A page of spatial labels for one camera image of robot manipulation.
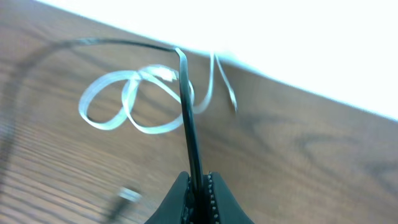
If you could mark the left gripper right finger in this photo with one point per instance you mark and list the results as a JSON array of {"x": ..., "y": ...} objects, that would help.
[{"x": 223, "y": 208}]

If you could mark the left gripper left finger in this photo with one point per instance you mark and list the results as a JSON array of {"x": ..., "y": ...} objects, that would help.
[{"x": 171, "y": 209}]

